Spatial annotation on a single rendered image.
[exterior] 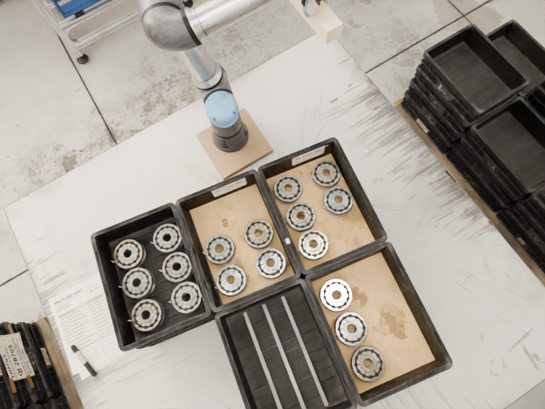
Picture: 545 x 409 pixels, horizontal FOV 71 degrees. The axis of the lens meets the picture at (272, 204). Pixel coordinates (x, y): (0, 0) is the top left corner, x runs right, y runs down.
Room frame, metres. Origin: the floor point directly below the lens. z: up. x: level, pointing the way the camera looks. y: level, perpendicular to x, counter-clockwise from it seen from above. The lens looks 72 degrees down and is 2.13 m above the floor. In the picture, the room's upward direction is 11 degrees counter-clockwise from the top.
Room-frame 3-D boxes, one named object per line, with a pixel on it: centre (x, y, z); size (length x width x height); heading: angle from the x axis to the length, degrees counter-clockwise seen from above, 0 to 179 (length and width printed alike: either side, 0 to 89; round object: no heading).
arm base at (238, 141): (0.77, 0.11, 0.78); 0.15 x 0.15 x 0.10
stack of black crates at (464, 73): (0.95, -1.04, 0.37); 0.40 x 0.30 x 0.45; 21
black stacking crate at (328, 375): (-0.10, 0.06, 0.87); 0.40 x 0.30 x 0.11; 12
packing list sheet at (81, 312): (0.13, 0.75, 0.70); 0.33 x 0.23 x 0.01; 21
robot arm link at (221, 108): (0.78, 0.11, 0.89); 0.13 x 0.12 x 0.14; 8
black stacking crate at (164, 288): (0.24, 0.43, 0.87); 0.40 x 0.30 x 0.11; 12
